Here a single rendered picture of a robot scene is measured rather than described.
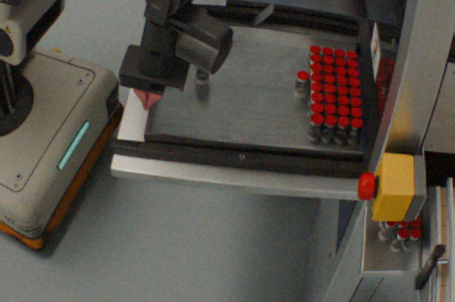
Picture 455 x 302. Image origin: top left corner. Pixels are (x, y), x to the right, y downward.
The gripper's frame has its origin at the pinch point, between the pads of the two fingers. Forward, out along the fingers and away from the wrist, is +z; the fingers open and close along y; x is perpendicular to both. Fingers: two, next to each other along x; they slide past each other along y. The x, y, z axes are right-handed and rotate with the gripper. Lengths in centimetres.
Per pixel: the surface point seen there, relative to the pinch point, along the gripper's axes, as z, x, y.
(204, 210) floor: 90, 42, 18
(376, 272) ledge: -2.6, -24.4, 39.0
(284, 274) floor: 86, 22, 44
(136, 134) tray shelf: 3.7, -3.5, -0.7
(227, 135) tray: 1.2, -1.5, 13.1
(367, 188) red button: -14.7, -18.1, 31.6
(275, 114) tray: 0.1, 4.0, 19.9
